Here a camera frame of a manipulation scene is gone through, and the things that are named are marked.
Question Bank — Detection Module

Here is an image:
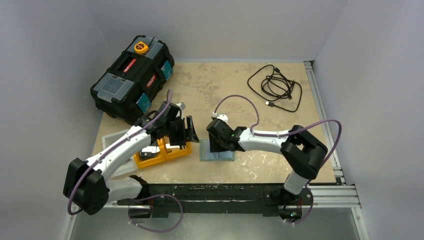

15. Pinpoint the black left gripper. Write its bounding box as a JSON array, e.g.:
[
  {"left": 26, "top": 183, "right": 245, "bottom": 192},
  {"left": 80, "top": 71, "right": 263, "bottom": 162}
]
[{"left": 165, "top": 115, "right": 199, "bottom": 146}]

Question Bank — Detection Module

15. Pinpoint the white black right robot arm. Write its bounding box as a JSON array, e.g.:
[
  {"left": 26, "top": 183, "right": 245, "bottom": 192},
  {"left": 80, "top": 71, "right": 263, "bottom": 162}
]
[{"left": 206, "top": 118, "right": 328, "bottom": 204}]

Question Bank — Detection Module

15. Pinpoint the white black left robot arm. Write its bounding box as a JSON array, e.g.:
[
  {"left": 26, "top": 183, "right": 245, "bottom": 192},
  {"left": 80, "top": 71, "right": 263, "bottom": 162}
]
[{"left": 63, "top": 101, "right": 199, "bottom": 215}]

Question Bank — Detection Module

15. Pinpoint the stack of tan cards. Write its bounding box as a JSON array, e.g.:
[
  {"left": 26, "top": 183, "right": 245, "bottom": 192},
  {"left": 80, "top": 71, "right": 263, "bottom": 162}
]
[{"left": 165, "top": 142, "right": 181, "bottom": 153}]

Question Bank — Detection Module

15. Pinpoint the yellow bin with tan cards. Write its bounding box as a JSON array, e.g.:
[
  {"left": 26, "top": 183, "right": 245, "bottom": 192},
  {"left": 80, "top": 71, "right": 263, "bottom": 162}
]
[{"left": 157, "top": 138, "right": 192, "bottom": 162}]

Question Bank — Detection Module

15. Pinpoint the stack of black cards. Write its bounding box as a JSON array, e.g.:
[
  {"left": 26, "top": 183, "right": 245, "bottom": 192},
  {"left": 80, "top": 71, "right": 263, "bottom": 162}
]
[{"left": 139, "top": 146, "right": 158, "bottom": 161}]

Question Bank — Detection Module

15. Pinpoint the yellow bin with black cards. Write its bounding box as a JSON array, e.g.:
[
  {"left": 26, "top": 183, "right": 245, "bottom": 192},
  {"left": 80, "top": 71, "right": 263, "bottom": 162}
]
[{"left": 133, "top": 146, "right": 165, "bottom": 169}]

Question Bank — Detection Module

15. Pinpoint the white plastic tray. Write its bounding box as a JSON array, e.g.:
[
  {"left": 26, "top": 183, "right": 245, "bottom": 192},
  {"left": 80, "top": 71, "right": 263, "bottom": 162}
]
[{"left": 101, "top": 129, "right": 138, "bottom": 179}]

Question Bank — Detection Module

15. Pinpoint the black plastic toolbox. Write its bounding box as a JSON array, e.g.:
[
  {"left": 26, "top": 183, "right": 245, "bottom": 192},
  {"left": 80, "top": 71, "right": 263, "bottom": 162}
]
[{"left": 90, "top": 35, "right": 175, "bottom": 124}]

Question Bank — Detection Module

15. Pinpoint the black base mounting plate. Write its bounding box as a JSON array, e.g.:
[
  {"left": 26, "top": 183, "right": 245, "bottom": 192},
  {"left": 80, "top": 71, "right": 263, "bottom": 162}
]
[{"left": 117, "top": 182, "right": 313, "bottom": 221}]

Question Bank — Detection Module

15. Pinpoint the yellow tape measure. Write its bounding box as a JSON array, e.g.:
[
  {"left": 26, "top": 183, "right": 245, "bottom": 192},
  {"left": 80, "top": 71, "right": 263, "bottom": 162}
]
[{"left": 133, "top": 41, "right": 150, "bottom": 55}]

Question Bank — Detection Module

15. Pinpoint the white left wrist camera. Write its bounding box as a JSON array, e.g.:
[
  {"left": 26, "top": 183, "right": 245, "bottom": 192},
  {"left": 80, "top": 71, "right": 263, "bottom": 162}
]
[{"left": 175, "top": 102, "right": 186, "bottom": 111}]

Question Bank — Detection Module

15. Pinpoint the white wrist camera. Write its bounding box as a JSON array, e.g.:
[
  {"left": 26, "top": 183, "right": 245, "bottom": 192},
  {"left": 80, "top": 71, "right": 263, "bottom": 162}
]
[
  {"left": 175, "top": 102, "right": 186, "bottom": 111},
  {"left": 211, "top": 112, "right": 229, "bottom": 124}
]

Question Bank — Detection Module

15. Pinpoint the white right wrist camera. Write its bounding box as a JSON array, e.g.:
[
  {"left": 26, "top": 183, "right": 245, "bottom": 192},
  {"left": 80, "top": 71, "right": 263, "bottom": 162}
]
[{"left": 211, "top": 112, "right": 229, "bottom": 124}]

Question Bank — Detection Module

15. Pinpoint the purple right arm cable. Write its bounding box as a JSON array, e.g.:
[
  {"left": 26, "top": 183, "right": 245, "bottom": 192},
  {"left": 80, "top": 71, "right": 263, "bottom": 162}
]
[{"left": 213, "top": 94, "right": 343, "bottom": 226}]

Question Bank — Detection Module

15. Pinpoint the black coiled usb cable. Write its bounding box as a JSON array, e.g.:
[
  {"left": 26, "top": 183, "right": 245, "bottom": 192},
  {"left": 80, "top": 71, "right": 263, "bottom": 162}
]
[{"left": 247, "top": 64, "right": 303, "bottom": 113}]

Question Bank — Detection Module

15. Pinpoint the aluminium frame rail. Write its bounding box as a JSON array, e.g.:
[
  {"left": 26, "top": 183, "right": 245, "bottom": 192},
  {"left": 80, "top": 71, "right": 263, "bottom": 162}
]
[{"left": 61, "top": 60, "right": 370, "bottom": 240}]

